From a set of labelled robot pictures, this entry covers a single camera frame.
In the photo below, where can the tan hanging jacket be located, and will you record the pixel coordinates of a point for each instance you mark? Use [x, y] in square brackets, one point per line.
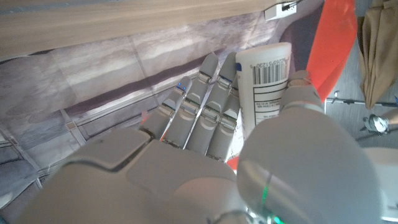
[379, 46]

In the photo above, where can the orange satin ribbon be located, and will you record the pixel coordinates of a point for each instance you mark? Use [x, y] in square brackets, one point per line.
[332, 46]

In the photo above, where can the grey white sneaker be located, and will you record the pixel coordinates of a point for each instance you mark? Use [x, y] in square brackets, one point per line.
[374, 123]

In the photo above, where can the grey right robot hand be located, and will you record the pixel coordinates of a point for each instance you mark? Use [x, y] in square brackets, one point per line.
[186, 186]

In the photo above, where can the small white spray bottle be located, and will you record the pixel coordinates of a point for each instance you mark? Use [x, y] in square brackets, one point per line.
[264, 93]

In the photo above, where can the white power strip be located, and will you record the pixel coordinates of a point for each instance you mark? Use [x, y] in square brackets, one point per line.
[276, 12]

